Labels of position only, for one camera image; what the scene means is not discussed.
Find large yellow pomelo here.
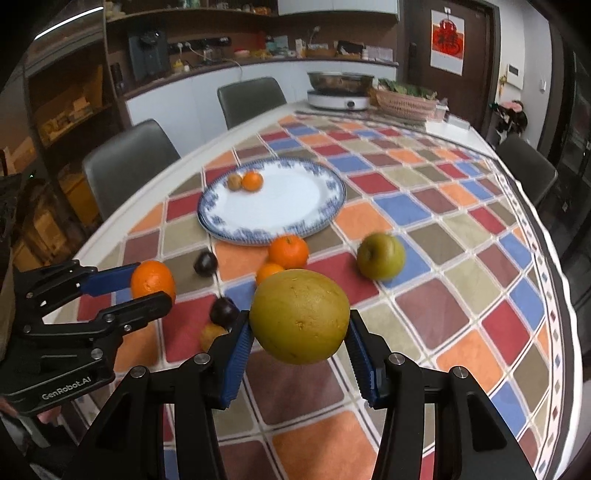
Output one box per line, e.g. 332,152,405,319
249,269,351,365

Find white cabinet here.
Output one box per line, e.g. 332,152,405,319
277,0,400,21
124,60,400,134

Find colourful checkered tablecloth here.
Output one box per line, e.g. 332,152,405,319
76,113,566,480

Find green leafy vegetables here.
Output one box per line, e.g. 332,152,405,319
378,78,437,99

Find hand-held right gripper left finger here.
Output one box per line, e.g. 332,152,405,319
62,310,254,480

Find black bag with pink top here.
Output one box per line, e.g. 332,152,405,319
489,99,529,137

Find white induction cooker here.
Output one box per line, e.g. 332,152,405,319
307,89,371,112

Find grey dining chair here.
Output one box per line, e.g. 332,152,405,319
217,78,288,130
82,119,182,222
496,136,559,208

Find blue and white plate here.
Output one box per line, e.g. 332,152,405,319
197,158,347,246

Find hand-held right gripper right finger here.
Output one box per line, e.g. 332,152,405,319
346,309,539,480

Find green pear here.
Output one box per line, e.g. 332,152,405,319
356,233,407,281

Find pink woven basket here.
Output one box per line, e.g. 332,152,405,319
375,88,438,121

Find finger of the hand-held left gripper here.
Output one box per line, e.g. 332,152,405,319
21,291,175,340
13,259,141,319

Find large orange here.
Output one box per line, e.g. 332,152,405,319
130,260,177,305

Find black coffee machine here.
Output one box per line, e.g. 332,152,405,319
128,31,171,84

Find small yellow-brown fruit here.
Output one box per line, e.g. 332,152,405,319
199,323,230,354

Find dark wooden door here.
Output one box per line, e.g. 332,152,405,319
399,0,502,134

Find white upper cabinet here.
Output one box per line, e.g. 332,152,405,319
277,0,400,21

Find orange with green stem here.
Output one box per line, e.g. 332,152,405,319
269,234,310,270

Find steel pot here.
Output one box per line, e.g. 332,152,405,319
307,71,376,93

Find small mandarin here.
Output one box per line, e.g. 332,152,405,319
255,263,286,287

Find white lower cabinet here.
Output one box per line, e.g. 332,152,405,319
124,60,400,134

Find dark purple plum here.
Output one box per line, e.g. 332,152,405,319
209,298,241,328
192,250,218,278

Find red and white wall poster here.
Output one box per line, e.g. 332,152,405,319
430,8,465,77

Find dark wooden shelf unit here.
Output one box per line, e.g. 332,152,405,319
23,9,127,222

